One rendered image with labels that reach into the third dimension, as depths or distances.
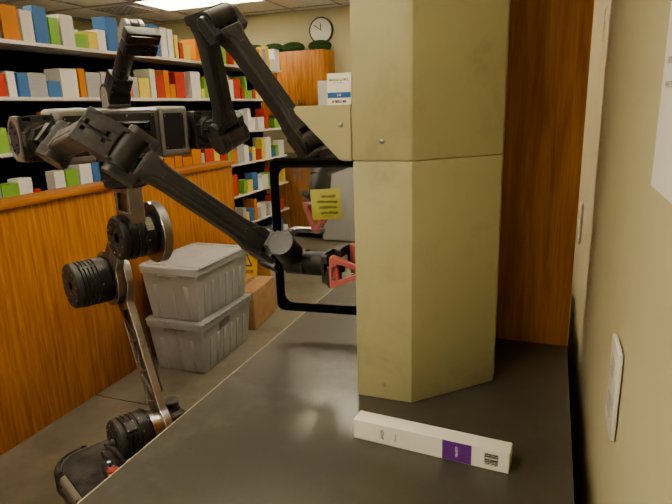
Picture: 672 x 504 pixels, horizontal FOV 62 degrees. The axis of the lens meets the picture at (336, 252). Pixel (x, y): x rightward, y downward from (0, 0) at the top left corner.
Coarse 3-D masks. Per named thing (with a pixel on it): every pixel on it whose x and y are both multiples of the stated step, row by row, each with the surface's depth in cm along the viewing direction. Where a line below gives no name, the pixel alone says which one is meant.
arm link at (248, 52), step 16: (240, 16) 143; (208, 32) 139; (224, 32) 139; (240, 32) 141; (224, 48) 143; (240, 48) 140; (240, 64) 142; (256, 64) 140; (256, 80) 142; (272, 80) 142; (272, 96) 141; (288, 96) 143; (272, 112) 145; (288, 112) 142; (288, 128) 142; (304, 128) 146; (304, 144) 142; (320, 144) 146
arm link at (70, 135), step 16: (96, 112) 109; (64, 128) 128; (80, 128) 108; (96, 128) 108; (112, 128) 109; (48, 144) 133; (64, 144) 123; (80, 144) 108; (96, 144) 108; (112, 144) 109; (128, 144) 110; (144, 144) 112; (48, 160) 138; (64, 160) 137; (112, 160) 109; (128, 160) 110
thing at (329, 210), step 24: (288, 168) 137; (312, 168) 136; (336, 168) 134; (288, 192) 139; (312, 192) 137; (336, 192) 136; (288, 216) 141; (312, 216) 139; (336, 216) 137; (312, 240) 140; (336, 240) 139; (288, 288) 146; (312, 288) 144; (336, 288) 142
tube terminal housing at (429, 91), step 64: (384, 0) 92; (448, 0) 94; (384, 64) 95; (448, 64) 96; (384, 128) 98; (448, 128) 99; (384, 192) 101; (448, 192) 102; (384, 256) 104; (448, 256) 105; (384, 320) 107; (448, 320) 108; (384, 384) 110; (448, 384) 112
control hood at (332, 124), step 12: (300, 108) 102; (312, 108) 102; (324, 108) 101; (336, 108) 100; (348, 108) 99; (312, 120) 102; (324, 120) 101; (336, 120) 101; (348, 120) 100; (324, 132) 102; (336, 132) 101; (348, 132) 100; (336, 144) 102; (348, 144) 101; (336, 156) 103; (348, 156) 101
